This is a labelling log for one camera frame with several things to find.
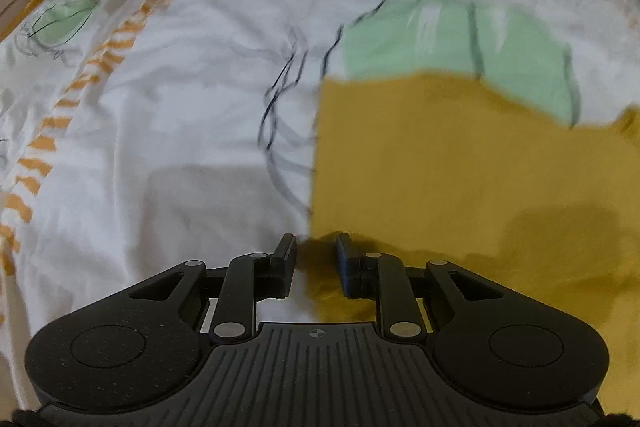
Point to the white leaf-print bed sheet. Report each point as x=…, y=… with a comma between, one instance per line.
x=200, y=107

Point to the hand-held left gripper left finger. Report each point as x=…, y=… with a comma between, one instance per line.
x=291, y=268

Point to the mustard yellow small garment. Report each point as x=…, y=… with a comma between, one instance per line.
x=450, y=157

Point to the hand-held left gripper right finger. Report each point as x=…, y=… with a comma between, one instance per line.
x=344, y=268

